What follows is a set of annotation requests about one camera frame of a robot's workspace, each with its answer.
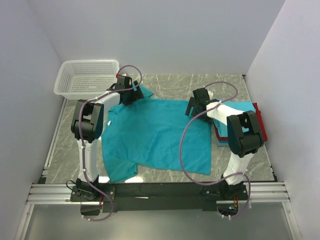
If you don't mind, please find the folded red t-shirt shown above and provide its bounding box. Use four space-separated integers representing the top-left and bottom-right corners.
213 102 268 142

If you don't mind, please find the white perforated plastic basket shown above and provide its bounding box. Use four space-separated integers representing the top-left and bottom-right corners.
53 59 120 100

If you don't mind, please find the teal t-shirt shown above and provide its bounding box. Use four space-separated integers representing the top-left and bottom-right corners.
101 88 212 183

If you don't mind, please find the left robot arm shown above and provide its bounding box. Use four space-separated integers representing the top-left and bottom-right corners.
70 74 145 183

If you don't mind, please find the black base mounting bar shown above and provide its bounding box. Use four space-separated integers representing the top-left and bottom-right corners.
70 182 248 216

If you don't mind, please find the folded grey-blue t-shirt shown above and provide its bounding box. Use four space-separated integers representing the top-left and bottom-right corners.
216 139 229 147

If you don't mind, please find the aluminium frame rail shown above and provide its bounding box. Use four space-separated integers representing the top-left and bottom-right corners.
26 182 291 205

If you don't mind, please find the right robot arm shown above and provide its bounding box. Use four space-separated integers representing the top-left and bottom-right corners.
185 87 264 200

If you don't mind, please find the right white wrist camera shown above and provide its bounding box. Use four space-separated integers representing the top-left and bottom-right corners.
207 90 214 100

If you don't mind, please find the folded light blue t-shirt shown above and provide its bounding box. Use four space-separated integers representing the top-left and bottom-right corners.
213 101 256 138

